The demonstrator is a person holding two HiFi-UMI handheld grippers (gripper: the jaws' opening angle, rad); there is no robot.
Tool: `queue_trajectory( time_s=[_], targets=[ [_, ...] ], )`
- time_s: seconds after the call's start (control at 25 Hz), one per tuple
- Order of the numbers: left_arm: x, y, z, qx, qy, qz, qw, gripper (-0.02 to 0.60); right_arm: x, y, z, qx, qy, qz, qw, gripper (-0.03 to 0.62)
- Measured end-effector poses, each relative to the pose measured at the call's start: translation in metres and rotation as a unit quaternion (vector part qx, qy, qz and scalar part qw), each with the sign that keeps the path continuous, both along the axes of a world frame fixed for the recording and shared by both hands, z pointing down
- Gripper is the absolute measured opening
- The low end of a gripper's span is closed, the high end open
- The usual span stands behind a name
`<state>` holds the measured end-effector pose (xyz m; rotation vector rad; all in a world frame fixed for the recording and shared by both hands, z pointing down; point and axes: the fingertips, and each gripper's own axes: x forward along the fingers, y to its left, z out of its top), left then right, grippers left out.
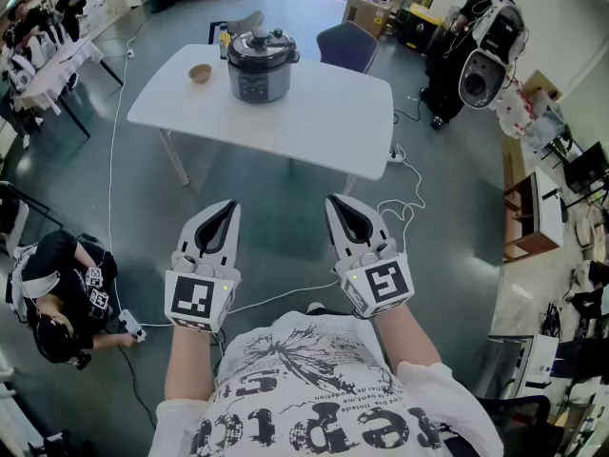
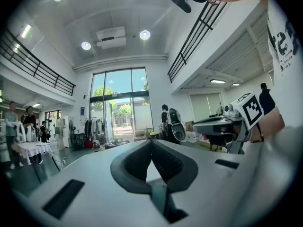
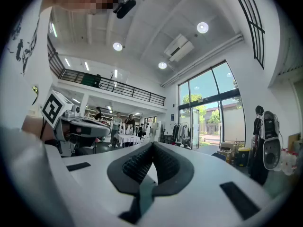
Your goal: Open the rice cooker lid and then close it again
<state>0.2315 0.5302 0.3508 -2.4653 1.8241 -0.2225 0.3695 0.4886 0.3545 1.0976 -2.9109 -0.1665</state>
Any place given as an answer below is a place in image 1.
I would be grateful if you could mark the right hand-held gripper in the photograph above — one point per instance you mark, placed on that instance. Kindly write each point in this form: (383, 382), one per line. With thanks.
(385, 284)

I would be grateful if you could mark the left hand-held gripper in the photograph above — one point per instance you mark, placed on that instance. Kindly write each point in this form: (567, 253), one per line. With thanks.
(195, 298)

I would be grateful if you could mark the black silver pressure cooker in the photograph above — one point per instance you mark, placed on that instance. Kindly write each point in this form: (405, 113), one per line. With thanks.
(259, 86)

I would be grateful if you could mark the person's left forearm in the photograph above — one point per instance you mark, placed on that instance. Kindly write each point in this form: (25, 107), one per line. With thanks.
(190, 364)

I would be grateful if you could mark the person's right forearm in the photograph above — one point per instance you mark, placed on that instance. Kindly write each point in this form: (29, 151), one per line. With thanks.
(404, 341)

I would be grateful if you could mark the black bin yellow lid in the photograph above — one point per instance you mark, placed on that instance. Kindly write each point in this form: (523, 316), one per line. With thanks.
(421, 26)

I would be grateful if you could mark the white power strip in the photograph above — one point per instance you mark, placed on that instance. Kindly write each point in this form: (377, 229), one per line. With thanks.
(395, 155)
(132, 325)

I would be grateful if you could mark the wooden bowl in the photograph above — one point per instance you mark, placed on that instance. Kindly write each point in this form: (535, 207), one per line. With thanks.
(200, 73)

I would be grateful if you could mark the white printed t-shirt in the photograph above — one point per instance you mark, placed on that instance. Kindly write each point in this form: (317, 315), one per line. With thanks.
(309, 398)

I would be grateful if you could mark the dark blue chair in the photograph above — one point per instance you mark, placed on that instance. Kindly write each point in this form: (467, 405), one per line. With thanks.
(347, 45)

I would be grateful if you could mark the wooden cabinet white top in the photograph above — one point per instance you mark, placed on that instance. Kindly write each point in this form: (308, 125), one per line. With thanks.
(547, 207)

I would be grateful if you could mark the yellow bottle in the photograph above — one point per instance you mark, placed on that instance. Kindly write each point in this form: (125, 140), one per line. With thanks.
(223, 48)

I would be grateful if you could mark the cardboard box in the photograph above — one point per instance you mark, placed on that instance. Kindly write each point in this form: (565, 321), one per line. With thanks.
(368, 10)

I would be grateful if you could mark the beige chair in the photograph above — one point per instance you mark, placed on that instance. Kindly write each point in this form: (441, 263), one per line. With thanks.
(245, 21)

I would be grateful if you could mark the table with white cloth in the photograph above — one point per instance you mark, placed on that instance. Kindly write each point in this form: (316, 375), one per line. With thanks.
(57, 69)

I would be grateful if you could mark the black monitor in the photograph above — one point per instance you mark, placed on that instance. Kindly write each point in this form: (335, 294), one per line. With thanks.
(585, 169)

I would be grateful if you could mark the black office chair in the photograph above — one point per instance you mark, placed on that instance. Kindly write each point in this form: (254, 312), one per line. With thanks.
(518, 426)

